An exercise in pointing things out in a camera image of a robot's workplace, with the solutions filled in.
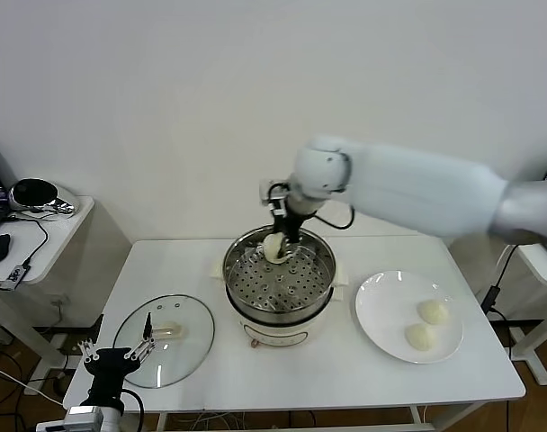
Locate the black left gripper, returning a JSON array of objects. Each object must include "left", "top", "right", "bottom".
[{"left": 77, "top": 312, "right": 157, "bottom": 405}]

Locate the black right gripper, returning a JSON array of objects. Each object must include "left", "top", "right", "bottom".
[{"left": 278, "top": 213, "right": 309, "bottom": 263}]

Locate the round glass pot lid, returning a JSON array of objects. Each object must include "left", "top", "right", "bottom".
[{"left": 112, "top": 294, "right": 216, "bottom": 389}]

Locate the perforated steel steamer basket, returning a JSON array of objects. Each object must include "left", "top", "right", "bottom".
[{"left": 209, "top": 223, "right": 350, "bottom": 326}]

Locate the white electric cooker base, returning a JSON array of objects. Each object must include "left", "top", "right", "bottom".
[{"left": 219, "top": 278, "right": 346, "bottom": 351}]

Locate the white side table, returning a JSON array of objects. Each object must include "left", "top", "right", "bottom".
[
  {"left": 0, "top": 196, "right": 96, "bottom": 397},
  {"left": 502, "top": 242, "right": 547, "bottom": 387}
]

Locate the grey usb hub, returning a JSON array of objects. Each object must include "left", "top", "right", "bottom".
[{"left": 0, "top": 264, "right": 34, "bottom": 292}]

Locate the round white plate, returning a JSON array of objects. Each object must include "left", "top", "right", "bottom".
[{"left": 354, "top": 269, "right": 464, "bottom": 365}]

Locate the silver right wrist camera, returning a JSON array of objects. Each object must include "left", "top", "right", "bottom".
[{"left": 259, "top": 178, "right": 292, "bottom": 217}]

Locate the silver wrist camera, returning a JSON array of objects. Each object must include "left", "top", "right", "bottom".
[
  {"left": 259, "top": 178, "right": 292, "bottom": 217},
  {"left": 62, "top": 404, "right": 104, "bottom": 432}
]

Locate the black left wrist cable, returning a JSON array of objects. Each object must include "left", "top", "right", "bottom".
[{"left": 121, "top": 389, "right": 146, "bottom": 432}]

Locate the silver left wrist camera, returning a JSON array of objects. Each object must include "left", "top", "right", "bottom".
[{"left": 62, "top": 404, "right": 104, "bottom": 432}]

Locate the thin black hub cable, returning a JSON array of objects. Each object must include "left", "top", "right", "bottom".
[{"left": 3, "top": 214, "right": 49, "bottom": 267}]

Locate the black laptop charger cable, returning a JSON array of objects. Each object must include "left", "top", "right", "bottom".
[{"left": 480, "top": 242, "right": 520, "bottom": 323}]

